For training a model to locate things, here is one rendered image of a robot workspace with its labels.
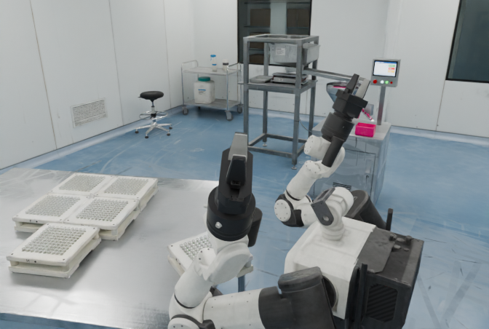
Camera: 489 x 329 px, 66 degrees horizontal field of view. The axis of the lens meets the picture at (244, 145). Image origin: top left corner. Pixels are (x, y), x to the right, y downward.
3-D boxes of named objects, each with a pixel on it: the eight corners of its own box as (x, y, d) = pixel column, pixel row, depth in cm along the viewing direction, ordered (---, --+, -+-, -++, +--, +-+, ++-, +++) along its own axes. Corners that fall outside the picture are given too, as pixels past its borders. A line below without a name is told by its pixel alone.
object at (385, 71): (364, 125, 362) (372, 58, 341) (367, 122, 371) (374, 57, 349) (390, 128, 352) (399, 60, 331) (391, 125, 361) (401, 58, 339)
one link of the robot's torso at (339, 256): (411, 318, 113) (431, 212, 100) (386, 417, 85) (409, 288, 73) (316, 282, 127) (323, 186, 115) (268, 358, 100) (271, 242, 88)
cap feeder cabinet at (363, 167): (306, 203, 375) (311, 129, 349) (323, 181, 422) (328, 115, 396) (372, 218, 347) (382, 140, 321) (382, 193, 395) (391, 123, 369)
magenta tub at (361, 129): (354, 135, 334) (355, 125, 331) (356, 131, 344) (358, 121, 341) (372, 137, 327) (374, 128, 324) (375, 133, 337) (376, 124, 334)
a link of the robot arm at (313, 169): (344, 143, 126) (323, 171, 134) (320, 134, 125) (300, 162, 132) (347, 156, 121) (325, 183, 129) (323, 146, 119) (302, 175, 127)
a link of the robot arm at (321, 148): (343, 129, 128) (328, 159, 130) (316, 118, 125) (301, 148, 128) (356, 140, 117) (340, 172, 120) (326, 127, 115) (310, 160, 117)
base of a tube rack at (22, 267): (9, 271, 145) (7, 266, 144) (49, 236, 167) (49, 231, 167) (68, 278, 141) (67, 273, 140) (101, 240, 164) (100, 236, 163)
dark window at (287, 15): (237, 63, 681) (236, -4, 643) (237, 62, 682) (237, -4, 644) (308, 68, 624) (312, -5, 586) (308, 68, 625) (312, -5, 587)
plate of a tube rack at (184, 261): (167, 250, 149) (166, 244, 149) (220, 230, 162) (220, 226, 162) (195, 284, 130) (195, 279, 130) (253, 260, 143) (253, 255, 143)
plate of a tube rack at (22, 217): (12, 221, 169) (11, 217, 169) (47, 196, 192) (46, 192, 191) (62, 226, 166) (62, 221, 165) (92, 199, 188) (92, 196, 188)
